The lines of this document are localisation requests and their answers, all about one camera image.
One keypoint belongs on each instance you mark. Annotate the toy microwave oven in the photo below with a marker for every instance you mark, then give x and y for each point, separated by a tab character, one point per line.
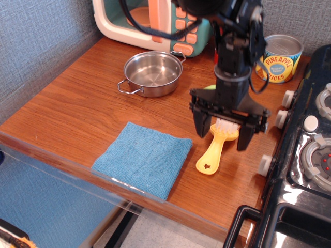
160	15

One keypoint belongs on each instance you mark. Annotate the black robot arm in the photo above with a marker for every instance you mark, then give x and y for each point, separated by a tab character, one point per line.
240	43

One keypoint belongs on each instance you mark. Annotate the yellow dish brush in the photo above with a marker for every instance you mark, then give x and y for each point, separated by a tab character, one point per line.
222	131

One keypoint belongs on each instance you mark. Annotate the tomato sauce can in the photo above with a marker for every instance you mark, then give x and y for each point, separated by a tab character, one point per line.
216	56

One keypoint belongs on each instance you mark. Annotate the orange object bottom left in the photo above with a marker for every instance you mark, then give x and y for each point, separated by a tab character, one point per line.
17	242

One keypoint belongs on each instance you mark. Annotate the blue folded cloth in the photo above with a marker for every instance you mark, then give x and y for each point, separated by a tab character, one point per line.
144	160

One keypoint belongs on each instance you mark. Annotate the green toy pear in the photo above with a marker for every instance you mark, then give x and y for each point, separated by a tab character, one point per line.
210	87

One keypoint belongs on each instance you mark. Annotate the black toy stove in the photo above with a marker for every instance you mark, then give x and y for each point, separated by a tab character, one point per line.
296	197

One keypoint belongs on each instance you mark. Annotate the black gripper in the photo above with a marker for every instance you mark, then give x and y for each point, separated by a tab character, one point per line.
230	101

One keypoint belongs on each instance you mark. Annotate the pineapple slices can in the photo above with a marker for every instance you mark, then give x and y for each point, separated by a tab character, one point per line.
281	58

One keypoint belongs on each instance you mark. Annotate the small steel pan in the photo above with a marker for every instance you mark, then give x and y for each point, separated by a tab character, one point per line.
152	74

